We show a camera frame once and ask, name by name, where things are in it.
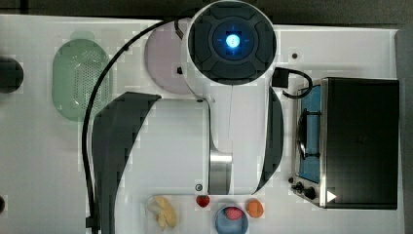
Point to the green plastic strainer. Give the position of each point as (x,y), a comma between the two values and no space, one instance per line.
(77,66)

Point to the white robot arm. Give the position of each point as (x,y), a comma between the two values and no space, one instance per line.
(224,137)

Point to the lilac oval plate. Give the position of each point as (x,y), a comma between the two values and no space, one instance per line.
(162,59)

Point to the red strawberry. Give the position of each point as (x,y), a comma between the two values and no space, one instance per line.
(202,201)

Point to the pink item in bowl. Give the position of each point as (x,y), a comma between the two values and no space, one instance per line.
(233,213)

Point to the orange fruit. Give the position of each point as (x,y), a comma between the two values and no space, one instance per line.
(254,208)

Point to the blue bowl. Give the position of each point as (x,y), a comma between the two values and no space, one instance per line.
(223,225)

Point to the black toaster oven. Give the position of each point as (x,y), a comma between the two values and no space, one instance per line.
(347,144)

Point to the black cylindrical cup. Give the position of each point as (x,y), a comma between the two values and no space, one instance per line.
(11,75)

